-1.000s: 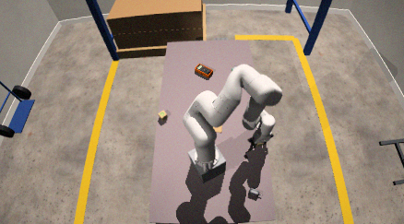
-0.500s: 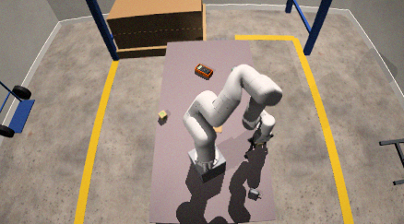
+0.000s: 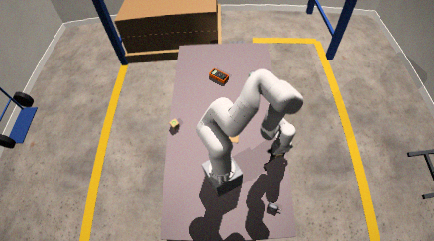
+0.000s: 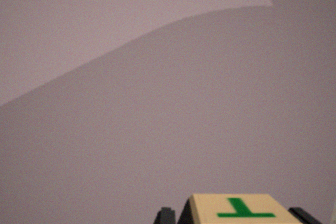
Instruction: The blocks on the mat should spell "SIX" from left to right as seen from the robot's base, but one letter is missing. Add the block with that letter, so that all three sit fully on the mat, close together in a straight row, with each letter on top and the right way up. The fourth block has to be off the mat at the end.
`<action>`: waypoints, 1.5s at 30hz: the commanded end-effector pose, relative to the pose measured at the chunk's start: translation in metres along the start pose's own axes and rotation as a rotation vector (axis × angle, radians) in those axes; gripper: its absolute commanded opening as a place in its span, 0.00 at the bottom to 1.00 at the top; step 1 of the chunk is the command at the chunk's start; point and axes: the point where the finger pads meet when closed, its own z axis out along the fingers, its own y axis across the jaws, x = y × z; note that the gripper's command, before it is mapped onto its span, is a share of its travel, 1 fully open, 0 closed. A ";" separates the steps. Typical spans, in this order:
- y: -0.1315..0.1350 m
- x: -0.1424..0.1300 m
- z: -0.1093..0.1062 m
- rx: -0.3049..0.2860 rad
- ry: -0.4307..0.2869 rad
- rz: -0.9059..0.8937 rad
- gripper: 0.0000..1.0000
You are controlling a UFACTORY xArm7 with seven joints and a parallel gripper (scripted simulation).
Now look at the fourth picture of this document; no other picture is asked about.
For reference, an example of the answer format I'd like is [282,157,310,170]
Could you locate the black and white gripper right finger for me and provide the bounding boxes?
[288,207,322,224]

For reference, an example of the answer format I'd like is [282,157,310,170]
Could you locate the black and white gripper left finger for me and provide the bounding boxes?
[160,207,176,224]

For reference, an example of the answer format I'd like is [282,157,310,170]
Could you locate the tan letter block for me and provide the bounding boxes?
[188,194,302,224]

